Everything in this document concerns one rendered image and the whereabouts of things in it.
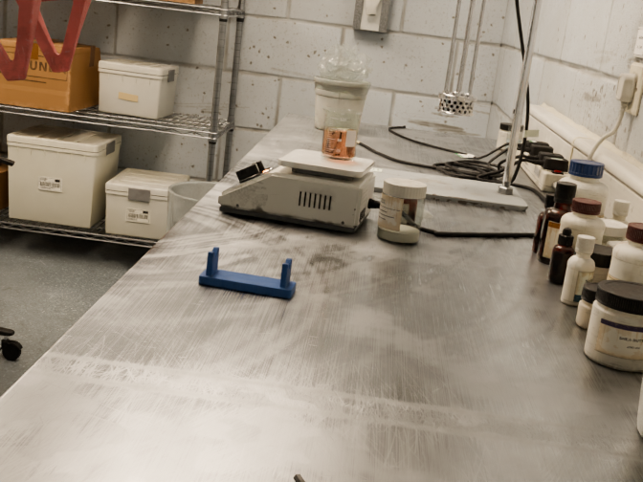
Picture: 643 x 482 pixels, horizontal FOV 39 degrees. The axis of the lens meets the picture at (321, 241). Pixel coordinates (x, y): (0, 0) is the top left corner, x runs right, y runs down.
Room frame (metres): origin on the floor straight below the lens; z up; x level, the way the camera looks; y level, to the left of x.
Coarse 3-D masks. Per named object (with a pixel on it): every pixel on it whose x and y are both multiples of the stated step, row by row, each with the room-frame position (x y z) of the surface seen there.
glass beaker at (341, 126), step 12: (324, 108) 1.31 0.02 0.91; (336, 108) 1.27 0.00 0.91; (348, 108) 1.27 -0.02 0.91; (324, 120) 1.29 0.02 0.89; (336, 120) 1.27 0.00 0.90; (348, 120) 1.27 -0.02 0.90; (324, 132) 1.29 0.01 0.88; (336, 132) 1.27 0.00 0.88; (348, 132) 1.27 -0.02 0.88; (324, 144) 1.28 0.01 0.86; (336, 144) 1.27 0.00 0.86; (348, 144) 1.28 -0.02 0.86; (324, 156) 1.28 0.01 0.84; (336, 156) 1.27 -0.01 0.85; (348, 156) 1.28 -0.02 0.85
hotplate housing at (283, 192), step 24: (288, 168) 1.28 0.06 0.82; (240, 192) 1.24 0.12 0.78; (264, 192) 1.24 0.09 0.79; (288, 192) 1.23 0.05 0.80; (312, 192) 1.22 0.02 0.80; (336, 192) 1.22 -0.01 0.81; (360, 192) 1.22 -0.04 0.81; (264, 216) 1.24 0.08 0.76; (288, 216) 1.23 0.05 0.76; (312, 216) 1.22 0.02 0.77; (336, 216) 1.22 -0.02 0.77; (360, 216) 1.23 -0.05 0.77
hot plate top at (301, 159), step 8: (296, 152) 1.32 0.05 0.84; (304, 152) 1.33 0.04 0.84; (312, 152) 1.33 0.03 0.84; (320, 152) 1.34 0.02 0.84; (280, 160) 1.24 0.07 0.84; (288, 160) 1.24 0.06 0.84; (296, 160) 1.25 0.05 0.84; (304, 160) 1.26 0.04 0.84; (312, 160) 1.27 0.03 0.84; (320, 160) 1.27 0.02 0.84; (360, 160) 1.32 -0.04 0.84; (368, 160) 1.33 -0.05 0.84; (304, 168) 1.23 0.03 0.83; (312, 168) 1.23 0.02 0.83; (320, 168) 1.23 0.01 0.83; (328, 168) 1.23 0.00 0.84; (336, 168) 1.23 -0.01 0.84; (344, 168) 1.23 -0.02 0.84; (352, 168) 1.24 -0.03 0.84; (360, 168) 1.24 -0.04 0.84; (368, 168) 1.27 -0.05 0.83; (352, 176) 1.22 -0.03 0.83; (360, 176) 1.22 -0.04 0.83
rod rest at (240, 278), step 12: (216, 252) 0.94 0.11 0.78; (216, 264) 0.94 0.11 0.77; (288, 264) 0.92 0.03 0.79; (204, 276) 0.92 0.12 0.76; (216, 276) 0.92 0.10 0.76; (228, 276) 0.93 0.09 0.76; (240, 276) 0.93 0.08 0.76; (252, 276) 0.94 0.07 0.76; (264, 276) 0.94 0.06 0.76; (288, 276) 0.92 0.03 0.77; (228, 288) 0.92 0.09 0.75; (240, 288) 0.91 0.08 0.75; (252, 288) 0.91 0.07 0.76; (264, 288) 0.91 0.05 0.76; (276, 288) 0.91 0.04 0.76; (288, 288) 0.91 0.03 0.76
